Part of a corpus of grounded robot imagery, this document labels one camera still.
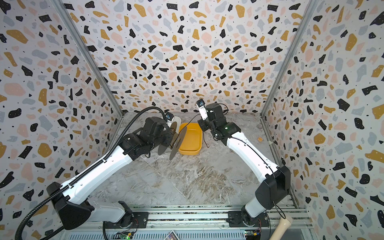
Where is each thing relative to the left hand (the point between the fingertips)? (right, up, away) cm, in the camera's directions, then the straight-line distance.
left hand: (169, 128), depth 73 cm
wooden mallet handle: (+54, -47, -2) cm, 72 cm away
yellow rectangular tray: (+9, -10, +31) cm, 34 cm away
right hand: (+16, +8, +5) cm, 18 cm away
